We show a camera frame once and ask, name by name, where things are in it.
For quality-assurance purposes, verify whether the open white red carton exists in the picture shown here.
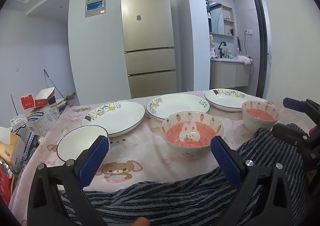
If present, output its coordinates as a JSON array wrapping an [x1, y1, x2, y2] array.
[[34, 87, 56, 107]]

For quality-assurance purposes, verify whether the small red carton box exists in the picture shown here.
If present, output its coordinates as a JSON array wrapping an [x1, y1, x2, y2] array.
[[21, 93, 35, 110]]

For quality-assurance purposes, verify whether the white printed package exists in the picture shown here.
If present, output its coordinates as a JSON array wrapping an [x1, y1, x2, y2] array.
[[26, 110, 57, 135]]

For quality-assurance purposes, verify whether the plush doll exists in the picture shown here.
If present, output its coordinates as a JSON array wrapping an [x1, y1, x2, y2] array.
[[209, 34, 216, 57]]

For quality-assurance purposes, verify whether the mirror cabinet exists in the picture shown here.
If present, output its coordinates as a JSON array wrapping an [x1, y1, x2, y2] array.
[[207, 0, 225, 34]]

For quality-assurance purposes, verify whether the gold refrigerator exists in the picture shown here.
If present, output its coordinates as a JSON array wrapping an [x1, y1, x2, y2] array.
[[120, 0, 177, 99]]

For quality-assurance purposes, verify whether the red bag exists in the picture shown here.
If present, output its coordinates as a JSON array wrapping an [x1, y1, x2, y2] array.
[[0, 163, 17, 205]]

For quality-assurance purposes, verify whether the black door frame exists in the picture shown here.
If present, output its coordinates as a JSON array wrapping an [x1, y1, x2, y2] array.
[[252, 0, 268, 97]]

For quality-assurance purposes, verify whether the blue white strip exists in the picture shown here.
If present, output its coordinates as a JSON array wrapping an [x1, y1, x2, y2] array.
[[21, 131, 38, 160]]

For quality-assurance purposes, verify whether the wall distribution panel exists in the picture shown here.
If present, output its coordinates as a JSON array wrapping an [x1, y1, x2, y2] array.
[[85, 0, 107, 18]]

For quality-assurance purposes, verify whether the grey striped fuzzy garment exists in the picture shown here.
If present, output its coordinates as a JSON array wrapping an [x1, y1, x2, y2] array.
[[59, 161, 320, 226]]

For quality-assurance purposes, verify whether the pink rabbit bowl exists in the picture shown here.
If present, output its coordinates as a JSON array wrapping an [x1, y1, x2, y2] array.
[[160, 112, 224, 160]]

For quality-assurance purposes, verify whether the bottle with black cap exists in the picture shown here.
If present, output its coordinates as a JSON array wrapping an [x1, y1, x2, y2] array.
[[47, 96, 60, 117]]

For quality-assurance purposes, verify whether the small white box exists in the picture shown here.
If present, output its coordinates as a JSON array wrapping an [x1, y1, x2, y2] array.
[[10, 115, 28, 131]]

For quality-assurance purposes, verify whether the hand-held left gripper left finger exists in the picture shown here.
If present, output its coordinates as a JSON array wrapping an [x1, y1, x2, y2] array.
[[27, 135, 110, 226]]

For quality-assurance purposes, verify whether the white bowl with black rim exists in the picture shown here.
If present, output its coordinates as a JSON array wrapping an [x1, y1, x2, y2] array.
[[57, 126, 110, 168]]

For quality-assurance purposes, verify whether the small pink carrot bowl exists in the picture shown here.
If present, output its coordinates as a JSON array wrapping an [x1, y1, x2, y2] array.
[[241, 100, 280, 134]]

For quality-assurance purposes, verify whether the yellow paper bag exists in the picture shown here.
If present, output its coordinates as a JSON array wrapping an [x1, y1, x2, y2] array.
[[0, 133, 25, 168]]

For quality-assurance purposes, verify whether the wall shelf niche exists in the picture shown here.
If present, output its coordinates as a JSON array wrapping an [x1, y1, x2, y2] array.
[[222, 5, 235, 37]]

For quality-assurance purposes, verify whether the white cartoon-print plate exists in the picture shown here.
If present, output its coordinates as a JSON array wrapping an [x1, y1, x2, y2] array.
[[82, 101, 146, 138], [204, 88, 250, 112], [146, 93, 211, 122]]

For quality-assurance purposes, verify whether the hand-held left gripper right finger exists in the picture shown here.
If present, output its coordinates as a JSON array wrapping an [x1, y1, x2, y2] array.
[[210, 136, 293, 226]]

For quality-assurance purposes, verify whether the black faucet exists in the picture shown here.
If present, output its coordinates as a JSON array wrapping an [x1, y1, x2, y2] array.
[[217, 41, 227, 58]]

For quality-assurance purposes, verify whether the pink printed tablecloth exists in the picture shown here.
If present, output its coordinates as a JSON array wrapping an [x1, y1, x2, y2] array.
[[9, 90, 309, 226]]

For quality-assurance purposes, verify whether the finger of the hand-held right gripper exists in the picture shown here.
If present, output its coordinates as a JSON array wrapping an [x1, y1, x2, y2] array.
[[283, 97, 320, 126], [272, 123, 320, 172]]

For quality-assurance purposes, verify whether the person's left hand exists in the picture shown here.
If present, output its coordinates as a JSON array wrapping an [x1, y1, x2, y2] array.
[[131, 217, 150, 226]]

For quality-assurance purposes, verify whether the beige vanity cabinet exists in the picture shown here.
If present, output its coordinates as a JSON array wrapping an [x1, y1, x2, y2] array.
[[210, 58, 252, 89]]

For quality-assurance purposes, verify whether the pink cloth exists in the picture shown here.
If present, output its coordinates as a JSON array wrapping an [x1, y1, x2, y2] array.
[[236, 54, 253, 65]]

